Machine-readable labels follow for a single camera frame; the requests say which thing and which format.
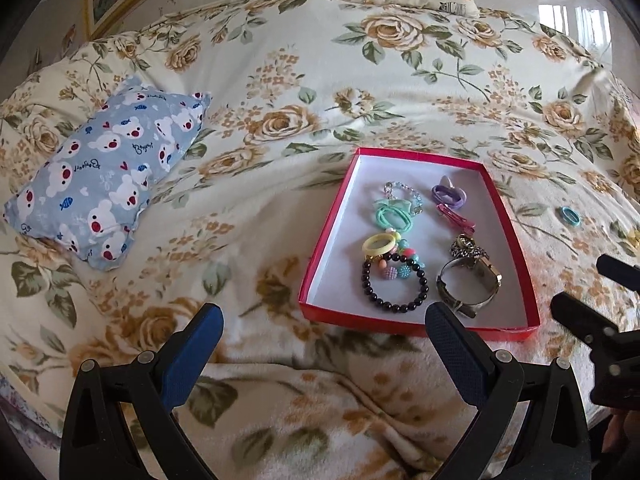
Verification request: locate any metal chain bracelet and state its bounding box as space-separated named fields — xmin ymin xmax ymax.
xmin=450 ymin=232 xmax=488 ymax=263

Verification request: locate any yellow hair ring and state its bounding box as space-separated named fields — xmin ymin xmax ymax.
xmin=362 ymin=231 xmax=401 ymax=257

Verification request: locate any red shallow cardboard box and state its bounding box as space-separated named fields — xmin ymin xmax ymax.
xmin=298 ymin=146 xmax=542 ymax=342

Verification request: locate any black bead bracelet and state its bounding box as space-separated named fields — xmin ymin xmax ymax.
xmin=361 ymin=255 xmax=431 ymax=311

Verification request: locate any pink hair clip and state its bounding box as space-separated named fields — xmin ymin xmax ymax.
xmin=436 ymin=203 xmax=477 ymax=230

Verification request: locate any floral fleece blanket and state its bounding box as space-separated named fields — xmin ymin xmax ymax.
xmin=115 ymin=332 xmax=606 ymax=480

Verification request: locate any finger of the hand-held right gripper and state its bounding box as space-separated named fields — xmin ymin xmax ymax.
xmin=550 ymin=292 xmax=626 ymax=356
xmin=596 ymin=254 xmax=640 ymax=293

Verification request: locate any purple bow hair tie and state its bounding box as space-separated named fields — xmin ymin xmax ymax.
xmin=431 ymin=175 xmax=471 ymax=208

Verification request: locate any cream floral bed sheet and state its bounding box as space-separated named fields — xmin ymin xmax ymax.
xmin=0 ymin=0 xmax=640 ymax=411

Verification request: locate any green bow hair tie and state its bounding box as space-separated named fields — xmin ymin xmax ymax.
xmin=372 ymin=196 xmax=416 ymax=233

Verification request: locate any blue bear print pillow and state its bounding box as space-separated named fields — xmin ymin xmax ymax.
xmin=2 ymin=74 xmax=212 ymax=273

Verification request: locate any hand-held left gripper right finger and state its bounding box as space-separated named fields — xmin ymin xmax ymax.
xmin=424 ymin=301 xmax=593 ymax=480

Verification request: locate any gold wristwatch with brown strap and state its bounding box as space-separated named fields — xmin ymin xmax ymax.
xmin=435 ymin=255 xmax=503 ymax=320

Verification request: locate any clear blue crystal bead bracelet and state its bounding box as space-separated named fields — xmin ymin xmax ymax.
xmin=382 ymin=180 xmax=426 ymax=213

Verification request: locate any person's right hand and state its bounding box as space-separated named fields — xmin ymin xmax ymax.
xmin=602 ymin=407 xmax=640 ymax=456

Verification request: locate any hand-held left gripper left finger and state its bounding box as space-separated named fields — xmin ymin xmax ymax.
xmin=59 ymin=303 xmax=225 ymax=480

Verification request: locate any colourful chunky bead bracelet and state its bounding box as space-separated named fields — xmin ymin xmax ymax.
xmin=367 ymin=237 xmax=428 ymax=283

